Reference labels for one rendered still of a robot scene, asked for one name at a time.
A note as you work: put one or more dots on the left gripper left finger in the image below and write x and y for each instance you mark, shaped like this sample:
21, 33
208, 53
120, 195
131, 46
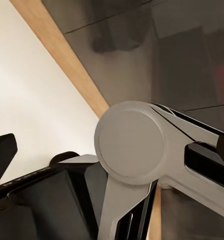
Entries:
8, 150

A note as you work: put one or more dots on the cabinet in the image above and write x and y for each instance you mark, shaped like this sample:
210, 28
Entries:
184, 218
167, 52

